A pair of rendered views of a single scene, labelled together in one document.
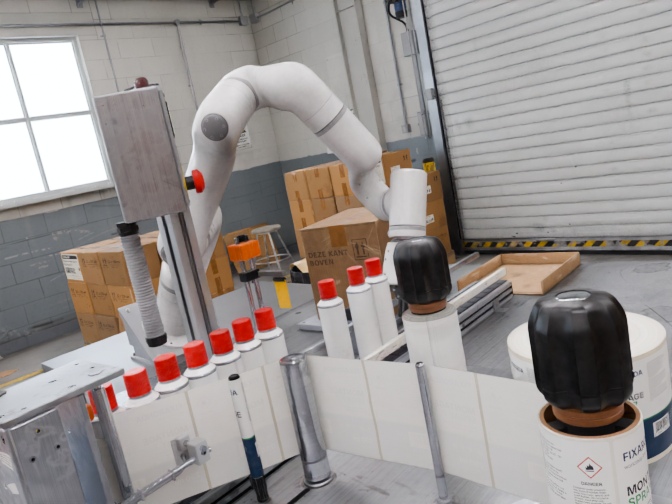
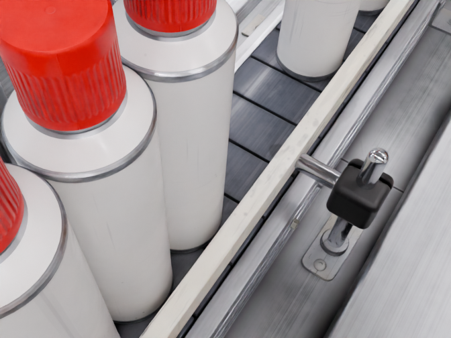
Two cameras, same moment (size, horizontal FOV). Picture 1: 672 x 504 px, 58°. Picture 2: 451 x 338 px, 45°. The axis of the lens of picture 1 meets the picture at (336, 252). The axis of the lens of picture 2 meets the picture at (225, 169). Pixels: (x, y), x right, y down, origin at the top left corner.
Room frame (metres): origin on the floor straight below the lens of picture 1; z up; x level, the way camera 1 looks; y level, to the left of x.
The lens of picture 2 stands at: (0.87, 0.15, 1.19)
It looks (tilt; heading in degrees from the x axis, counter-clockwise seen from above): 58 degrees down; 347
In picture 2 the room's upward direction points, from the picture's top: 5 degrees clockwise
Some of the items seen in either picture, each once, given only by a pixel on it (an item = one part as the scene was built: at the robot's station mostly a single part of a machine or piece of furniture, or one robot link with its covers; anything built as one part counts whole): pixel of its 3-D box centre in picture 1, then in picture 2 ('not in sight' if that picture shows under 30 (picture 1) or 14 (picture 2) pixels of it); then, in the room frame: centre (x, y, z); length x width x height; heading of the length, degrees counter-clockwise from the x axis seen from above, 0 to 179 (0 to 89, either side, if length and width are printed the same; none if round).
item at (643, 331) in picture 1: (588, 383); not in sight; (0.78, -0.31, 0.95); 0.20 x 0.20 x 0.14
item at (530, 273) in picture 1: (519, 272); not in sight; (1.77, -0.53, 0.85); 0.30 x 0.26 x 0.04; 138
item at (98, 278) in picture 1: (151, 292); not in sight; (4.75, 1.51, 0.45); 1.20 x 0.84 x 0.89; 43
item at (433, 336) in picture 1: (432, 331); not in sight; (0.90, -0.12, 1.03); 0.09 x 0.09 x 0.30
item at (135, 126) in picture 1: (145, 156); not in sight; (1.01, 0.27, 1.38); 0.17 x 0.10 x 0.19; 13
